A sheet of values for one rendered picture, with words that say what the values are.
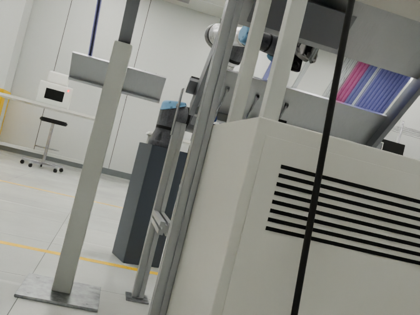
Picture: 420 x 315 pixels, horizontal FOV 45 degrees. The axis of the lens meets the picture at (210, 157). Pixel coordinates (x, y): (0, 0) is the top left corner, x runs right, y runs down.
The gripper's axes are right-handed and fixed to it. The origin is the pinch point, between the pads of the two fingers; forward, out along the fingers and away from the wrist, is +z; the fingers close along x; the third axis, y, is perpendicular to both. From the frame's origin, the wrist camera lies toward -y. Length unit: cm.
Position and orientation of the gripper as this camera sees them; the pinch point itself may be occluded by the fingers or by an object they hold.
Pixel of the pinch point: (308, 61)
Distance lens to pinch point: 173.9
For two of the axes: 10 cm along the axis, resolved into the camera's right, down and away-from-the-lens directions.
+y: 3.1, -8.0, -5.1
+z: 0.3, 5.5, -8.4
